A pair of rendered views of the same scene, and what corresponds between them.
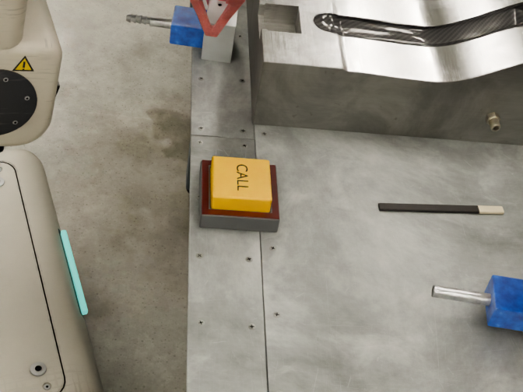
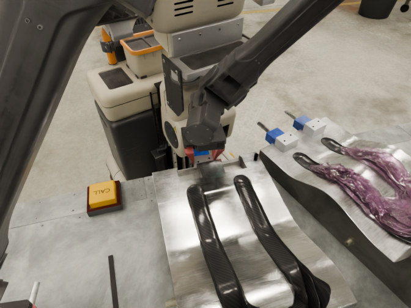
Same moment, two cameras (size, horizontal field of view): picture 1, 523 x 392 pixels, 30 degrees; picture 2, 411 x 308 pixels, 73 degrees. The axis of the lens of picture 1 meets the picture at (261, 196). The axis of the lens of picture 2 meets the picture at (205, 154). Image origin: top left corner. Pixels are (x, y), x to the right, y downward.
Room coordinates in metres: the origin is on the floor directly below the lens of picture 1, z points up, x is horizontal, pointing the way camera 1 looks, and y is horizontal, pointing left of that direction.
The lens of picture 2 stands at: (0.92, -0.41, 1.38)
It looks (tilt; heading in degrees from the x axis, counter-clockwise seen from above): 46 degrees down; 85
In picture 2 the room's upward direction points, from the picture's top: straight up
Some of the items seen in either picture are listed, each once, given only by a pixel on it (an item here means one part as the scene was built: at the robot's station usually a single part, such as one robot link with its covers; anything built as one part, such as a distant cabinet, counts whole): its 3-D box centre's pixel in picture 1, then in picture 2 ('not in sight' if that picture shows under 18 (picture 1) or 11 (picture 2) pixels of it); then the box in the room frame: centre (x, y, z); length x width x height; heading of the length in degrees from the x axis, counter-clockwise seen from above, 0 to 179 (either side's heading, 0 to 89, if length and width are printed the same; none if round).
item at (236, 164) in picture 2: not in sight; (232, 168); (1.03, 0.04, 0.87); 0.05 x 0.05 x 0.04; 10
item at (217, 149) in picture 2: not in sight; (208, 148); (0.98, 0.10, 0.88); 0.07 x 0.07 x 0.09; 5
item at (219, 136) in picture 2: not in sight; (203, 127); (0.97, 0.10, 0.96); 0.10 x 0.07 x 0.07; 5
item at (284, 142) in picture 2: not in sight; (273, 135); (1.17, 0.16, 0.86); 0.13 x 0.05 x 0.05; 117
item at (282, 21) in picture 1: (278, 31); (189, 177); (0.93, 0.02, 0.87); 0.05 x 0.05 x 0.04; 10
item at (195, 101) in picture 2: not in sight; (203, 107); (0.97, 0.09, 1.02); 0.07 x 0.06 x 0.07; 80
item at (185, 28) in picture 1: (180, 25); (200, 154); (0.96, 0.14, 0.83); 0.13 x 0.05 x 0.05; 95
